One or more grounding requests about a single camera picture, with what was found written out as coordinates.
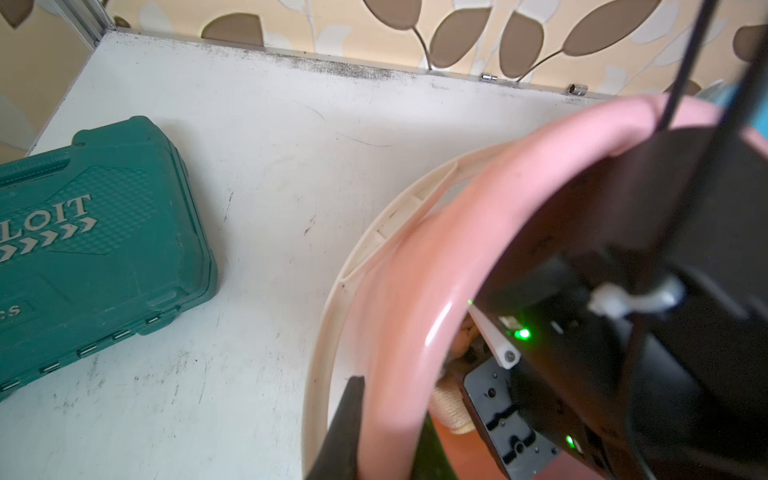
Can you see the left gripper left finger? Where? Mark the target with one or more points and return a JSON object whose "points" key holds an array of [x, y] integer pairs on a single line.
{"points": [[337, 459]]}

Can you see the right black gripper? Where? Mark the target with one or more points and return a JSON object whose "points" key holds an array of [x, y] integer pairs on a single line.
{"points": [[529, 431]]}

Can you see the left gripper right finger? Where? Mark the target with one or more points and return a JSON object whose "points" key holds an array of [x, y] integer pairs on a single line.
{"points": [[430, 461]]}

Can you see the pink plastic bucket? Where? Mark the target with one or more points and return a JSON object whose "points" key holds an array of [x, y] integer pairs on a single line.
{"points": [[404, 292]]}

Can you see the beige cleaning cloth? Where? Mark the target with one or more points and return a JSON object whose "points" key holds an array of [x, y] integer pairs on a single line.
{"points": [[446, 405]]}

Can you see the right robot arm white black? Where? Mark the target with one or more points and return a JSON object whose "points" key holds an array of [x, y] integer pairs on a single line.
{"points": [[633, 305]]}

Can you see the green tool case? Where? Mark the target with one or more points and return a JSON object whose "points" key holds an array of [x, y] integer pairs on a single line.
{"points": [[100, 241]]}

